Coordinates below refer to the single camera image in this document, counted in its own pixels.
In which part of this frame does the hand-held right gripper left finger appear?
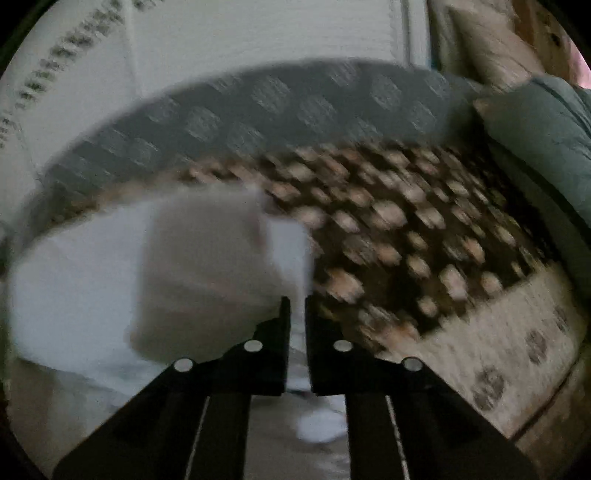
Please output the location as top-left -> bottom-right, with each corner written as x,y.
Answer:
53,295 -> 291,480

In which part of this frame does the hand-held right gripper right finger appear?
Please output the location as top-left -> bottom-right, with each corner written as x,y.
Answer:
305,295 -> 539,480

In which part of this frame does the light blue down jacket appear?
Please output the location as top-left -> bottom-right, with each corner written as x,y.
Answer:
7,182 -> 349,444

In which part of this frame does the brown floral blanket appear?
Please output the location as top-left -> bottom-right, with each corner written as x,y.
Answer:
28,138 -> 587,439

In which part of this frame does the grey patterned bed headboard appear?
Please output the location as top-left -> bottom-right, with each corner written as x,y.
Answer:
28,58 -> 481,204

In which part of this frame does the grey striped quilt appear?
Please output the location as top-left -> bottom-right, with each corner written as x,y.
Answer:
475,76 -> 591,305

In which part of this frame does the white louvred wardrobe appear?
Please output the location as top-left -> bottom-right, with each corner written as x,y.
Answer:
0,0 -> 432,176

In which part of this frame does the beige pillow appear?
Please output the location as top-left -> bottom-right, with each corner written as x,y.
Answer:
450,4 -> 548,90

